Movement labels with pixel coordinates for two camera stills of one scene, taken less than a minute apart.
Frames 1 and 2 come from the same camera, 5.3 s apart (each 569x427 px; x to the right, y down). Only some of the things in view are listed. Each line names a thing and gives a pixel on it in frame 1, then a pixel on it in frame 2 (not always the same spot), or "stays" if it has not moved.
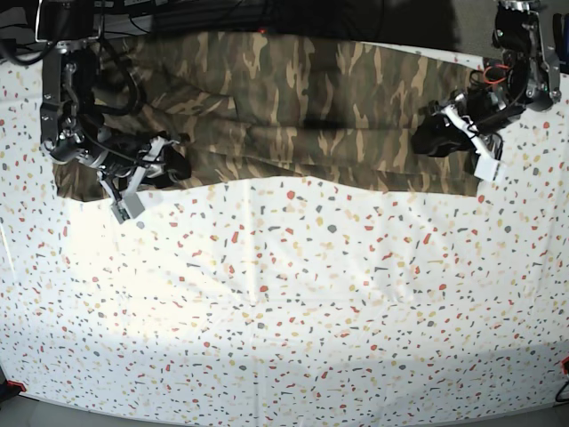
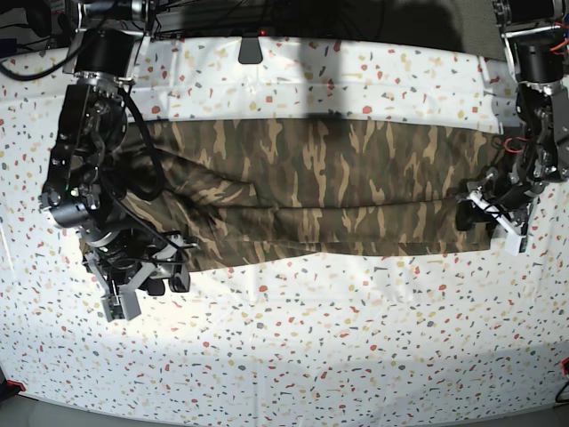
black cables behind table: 140,16 stays
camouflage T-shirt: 247,105 -> 238,191
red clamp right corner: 564,371 stays
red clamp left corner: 20,384 stays
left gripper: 178,169 -> 121,267
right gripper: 438,136 -> 508,198
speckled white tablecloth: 286,294 stays
